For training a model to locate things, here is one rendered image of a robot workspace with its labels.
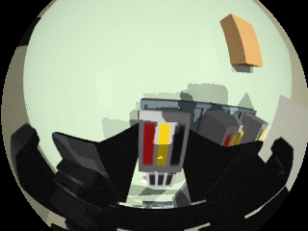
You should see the tan cardboard box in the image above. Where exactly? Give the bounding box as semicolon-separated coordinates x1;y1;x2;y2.
219;13;263;68

